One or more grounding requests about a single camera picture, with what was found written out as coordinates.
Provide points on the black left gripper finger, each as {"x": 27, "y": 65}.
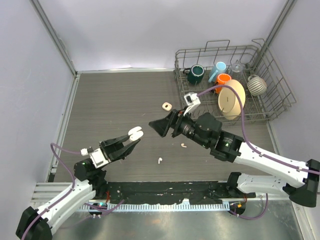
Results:
{"x": 114, "y": 141}
{"x": 127, "y": 149}

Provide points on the grey striped mug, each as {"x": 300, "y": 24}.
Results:
{"x": 256, "y": 85}

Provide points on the grey wire dish rack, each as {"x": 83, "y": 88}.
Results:
{"x": 257, "y": 59}

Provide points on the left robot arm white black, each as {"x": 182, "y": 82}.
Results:
{"x": 88, "y": 182}

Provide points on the white charging case gold trim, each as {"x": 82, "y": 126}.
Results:
{"x": 135, "y": 133}

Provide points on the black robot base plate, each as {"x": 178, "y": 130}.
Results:
{"x": 167, "y": 192}

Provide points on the beige plate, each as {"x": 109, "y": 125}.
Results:
{"x": 228, "y": 102}

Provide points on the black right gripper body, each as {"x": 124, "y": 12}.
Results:
{"x": 184, "y": 125}

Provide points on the clear glass cup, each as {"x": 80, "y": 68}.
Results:
{"x": 236, "y": 71}

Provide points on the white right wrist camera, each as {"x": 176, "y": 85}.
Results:
{"x": 192, "y": 100}

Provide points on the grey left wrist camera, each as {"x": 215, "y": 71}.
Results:
{"x": 98, "y": 158}

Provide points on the dark green mug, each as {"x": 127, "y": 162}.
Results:
{"x": 194, "y": 74}

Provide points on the beige charging case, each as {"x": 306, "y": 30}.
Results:
{"x": 167, "y": 106}

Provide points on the white cable duct strip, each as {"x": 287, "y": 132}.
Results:
{"x": 182, "y": 207}

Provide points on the light blue mug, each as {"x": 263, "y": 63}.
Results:
{"x": 219, "y": 68}

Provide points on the orange mug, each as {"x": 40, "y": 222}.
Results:
{"x": 221, "y": 79}

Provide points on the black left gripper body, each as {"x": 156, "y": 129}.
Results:
{"x": 107, "y": 150}

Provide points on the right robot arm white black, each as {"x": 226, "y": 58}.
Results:
{"x": 298, "y": 180}

